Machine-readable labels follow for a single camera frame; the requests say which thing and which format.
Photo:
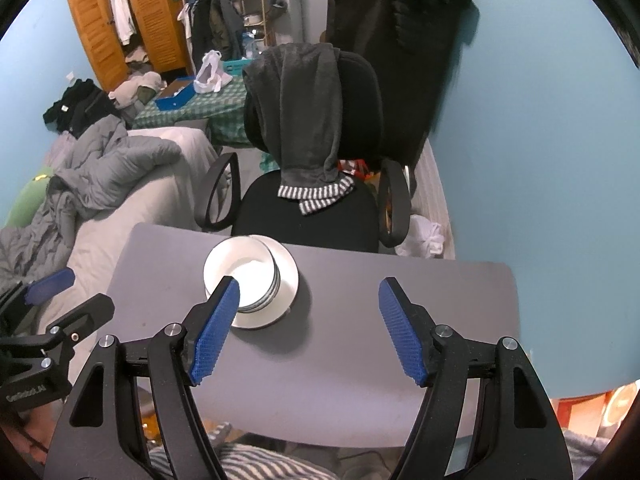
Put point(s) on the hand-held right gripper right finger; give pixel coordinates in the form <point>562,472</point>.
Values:
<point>402,332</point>

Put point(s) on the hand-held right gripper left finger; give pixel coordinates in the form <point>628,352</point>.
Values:
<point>212,332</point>

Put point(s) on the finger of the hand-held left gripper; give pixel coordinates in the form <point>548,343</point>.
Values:
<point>87,317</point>
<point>52,284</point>

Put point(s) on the white crumpled cloth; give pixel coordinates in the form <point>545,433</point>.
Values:
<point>422,237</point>

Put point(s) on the grey quilted duvet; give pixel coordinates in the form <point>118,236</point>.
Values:
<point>110,170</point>

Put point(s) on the black office chair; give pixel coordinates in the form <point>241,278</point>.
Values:
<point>325,230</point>

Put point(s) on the white ribbed panel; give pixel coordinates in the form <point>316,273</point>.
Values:
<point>435,195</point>

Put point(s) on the bed with grey sheet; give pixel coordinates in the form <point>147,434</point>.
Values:
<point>165,195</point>

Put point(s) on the person's striped shirt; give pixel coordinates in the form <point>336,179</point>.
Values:
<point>270,465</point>

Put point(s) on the red orange bag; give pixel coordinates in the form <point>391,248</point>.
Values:
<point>355,169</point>

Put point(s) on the black clothes pile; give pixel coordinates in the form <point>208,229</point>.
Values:
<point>80,105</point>

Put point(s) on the red cabinet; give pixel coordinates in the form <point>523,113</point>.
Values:
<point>575,410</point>

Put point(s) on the beige clothes pile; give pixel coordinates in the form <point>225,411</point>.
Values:
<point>137,87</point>

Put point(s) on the grey crinkled cover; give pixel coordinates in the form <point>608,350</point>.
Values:
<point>585,452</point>

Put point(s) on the green checkered tablecloth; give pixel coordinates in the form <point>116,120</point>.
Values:
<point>220,110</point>

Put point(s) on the blue cardboard box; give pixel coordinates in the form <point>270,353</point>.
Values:
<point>175,97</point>

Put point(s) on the round pale yellow object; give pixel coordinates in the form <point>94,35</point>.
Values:
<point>617,405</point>

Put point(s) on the grey hoodie with striped cuffs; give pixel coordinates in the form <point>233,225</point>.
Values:
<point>305,110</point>

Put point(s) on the dark tall cabinet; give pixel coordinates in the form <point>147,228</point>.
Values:
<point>400,85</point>

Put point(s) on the white plastic bag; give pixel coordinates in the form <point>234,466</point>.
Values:
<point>212,75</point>

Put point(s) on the teal plastic basket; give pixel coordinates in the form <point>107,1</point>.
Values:
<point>235,66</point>

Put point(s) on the white hanging shirt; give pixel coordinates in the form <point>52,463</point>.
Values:
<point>121,10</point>

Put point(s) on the wooden louvred wardrobe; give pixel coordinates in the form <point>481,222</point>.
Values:
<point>155,15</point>

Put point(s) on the clothes rack with dark clothes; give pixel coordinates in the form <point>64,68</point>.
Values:
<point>215,25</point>

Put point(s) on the grey door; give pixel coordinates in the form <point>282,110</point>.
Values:
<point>307,15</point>

